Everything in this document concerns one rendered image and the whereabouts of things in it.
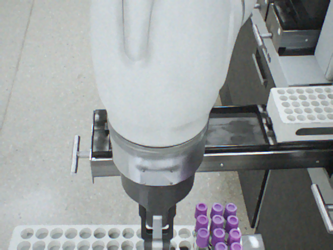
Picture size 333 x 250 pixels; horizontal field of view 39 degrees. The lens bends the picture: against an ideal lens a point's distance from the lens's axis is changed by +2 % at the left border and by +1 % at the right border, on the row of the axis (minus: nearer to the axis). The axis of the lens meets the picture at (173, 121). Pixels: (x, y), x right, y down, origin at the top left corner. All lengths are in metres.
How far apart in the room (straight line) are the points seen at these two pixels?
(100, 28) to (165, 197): 0.19
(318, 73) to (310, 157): 0.35
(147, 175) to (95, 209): 1.38
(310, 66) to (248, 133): 0.37
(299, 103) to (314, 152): 0.10
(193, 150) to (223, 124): 0.53
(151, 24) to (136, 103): 0.07
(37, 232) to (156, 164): 0.29
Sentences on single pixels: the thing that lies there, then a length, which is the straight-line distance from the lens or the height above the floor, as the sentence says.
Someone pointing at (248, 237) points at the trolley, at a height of 0.82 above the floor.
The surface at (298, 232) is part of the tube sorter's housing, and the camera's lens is 1.17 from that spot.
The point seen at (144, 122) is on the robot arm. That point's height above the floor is 1.20.
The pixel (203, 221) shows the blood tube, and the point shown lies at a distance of 0.58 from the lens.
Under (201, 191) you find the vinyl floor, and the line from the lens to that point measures 1.83.
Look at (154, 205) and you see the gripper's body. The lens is 0.45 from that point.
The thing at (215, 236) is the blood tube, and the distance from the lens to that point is 0.57.
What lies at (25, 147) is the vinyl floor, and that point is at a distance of 2.04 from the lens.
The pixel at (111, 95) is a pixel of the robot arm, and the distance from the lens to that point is 0.35.
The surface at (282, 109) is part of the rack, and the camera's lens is 0.89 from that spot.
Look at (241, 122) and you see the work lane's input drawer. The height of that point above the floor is 0.80.
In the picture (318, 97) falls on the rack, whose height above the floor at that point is 0.86.
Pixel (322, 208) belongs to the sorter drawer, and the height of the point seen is 0.75.
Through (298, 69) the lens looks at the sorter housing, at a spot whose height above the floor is 0.73.
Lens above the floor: 1.45
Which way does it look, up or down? 44 degrees down
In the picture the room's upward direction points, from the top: 2 degrees clockwise
